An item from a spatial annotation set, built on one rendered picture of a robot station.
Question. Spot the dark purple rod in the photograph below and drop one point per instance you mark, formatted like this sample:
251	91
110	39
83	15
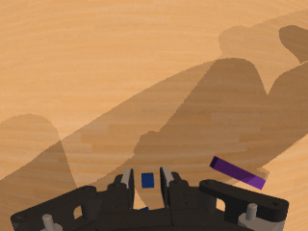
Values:
237	173

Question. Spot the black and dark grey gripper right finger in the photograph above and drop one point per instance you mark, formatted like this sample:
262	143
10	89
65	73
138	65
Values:
257	211

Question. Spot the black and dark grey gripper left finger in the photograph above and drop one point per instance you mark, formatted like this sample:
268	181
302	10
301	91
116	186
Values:
57	214

